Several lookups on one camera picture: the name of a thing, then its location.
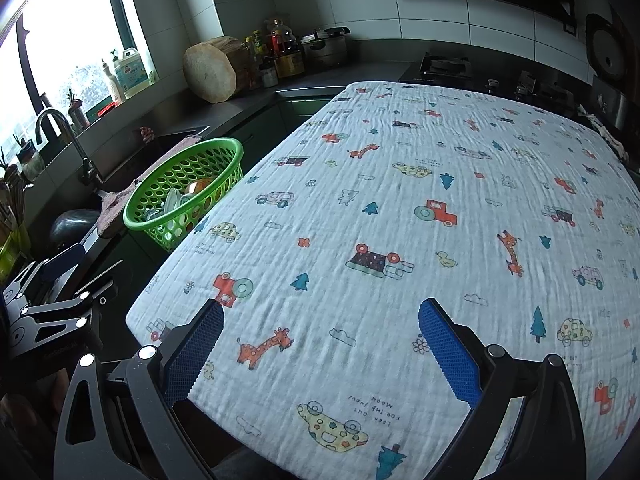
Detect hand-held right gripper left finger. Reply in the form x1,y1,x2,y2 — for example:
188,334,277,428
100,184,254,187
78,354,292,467
52,300,226,480

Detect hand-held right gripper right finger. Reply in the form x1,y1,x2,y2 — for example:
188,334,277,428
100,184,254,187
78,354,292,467
417,297,587,480

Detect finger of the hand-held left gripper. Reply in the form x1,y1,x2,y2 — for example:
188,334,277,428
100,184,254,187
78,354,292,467
12,280,119,333
0,242,87,311

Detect green plastic basket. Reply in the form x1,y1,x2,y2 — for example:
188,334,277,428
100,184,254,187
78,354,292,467
122,137,245,253

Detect person's left hand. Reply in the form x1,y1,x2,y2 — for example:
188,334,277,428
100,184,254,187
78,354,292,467
46,370,69,423

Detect black wok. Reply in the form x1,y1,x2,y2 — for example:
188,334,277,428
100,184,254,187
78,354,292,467
50,210,101,251

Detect green utensil holder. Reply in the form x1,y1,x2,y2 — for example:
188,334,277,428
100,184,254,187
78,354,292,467
0,175,32,281

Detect brown dish cloth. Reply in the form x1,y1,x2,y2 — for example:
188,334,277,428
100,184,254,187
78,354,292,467
97,132,203,238

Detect glass jar with plant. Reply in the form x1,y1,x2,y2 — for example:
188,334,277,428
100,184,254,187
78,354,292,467
15,135,47,182

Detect printed white tablecloth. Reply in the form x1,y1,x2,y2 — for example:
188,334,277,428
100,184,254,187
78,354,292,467
125,80,640,480

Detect steel kitchen sink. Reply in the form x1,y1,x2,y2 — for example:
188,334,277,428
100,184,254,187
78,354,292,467
97,125,208,193

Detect metal kitchen faucet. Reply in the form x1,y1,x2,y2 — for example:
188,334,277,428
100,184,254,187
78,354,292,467
35,107,98,186

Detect metal cup with plant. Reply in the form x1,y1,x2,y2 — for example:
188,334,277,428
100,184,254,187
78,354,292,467
66,89,91,128

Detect white squeeze bottle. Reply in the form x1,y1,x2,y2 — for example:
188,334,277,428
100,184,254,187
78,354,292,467
101,57,123,106

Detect white detergent jug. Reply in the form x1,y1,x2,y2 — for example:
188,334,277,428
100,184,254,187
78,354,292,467
112,47,153,100

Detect window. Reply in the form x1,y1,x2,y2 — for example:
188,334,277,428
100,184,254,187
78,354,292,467
0,0,161,171

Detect round wooden chopping block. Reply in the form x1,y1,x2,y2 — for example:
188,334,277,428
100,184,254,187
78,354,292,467
182,36,251,105

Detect green kitchen cabinet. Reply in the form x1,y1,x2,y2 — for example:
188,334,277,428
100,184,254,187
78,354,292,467
275,94,351,136

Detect white rag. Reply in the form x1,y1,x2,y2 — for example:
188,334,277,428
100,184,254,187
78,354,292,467
577,104,632,161

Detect yellow cap seasoning bottle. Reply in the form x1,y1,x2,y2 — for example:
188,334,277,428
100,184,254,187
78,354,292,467
245,30,266,86

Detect black gas stove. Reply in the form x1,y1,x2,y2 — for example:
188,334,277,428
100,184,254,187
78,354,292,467
400,52,581,111

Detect stainless steel pot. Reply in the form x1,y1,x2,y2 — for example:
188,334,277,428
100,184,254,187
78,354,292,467
300,27,353,68

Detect black rice cooker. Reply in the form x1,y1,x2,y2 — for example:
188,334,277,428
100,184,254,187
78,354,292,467
585,12,640,131

